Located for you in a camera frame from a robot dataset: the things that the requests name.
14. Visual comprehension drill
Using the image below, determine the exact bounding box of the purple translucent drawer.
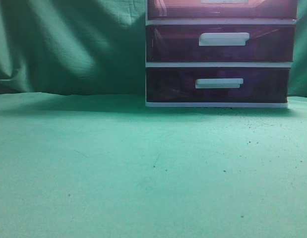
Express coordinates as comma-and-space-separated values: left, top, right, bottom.
147, 0, 298, 19
146, 67, 290, 103
146, 25, 296, 62

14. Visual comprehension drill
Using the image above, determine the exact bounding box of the green cloth backdrop and cover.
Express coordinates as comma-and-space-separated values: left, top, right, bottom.
0, 0, 307, 238

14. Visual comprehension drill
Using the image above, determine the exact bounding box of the white plastic drawer cabinet frame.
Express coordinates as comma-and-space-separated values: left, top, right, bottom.
145, 1, 297, 108

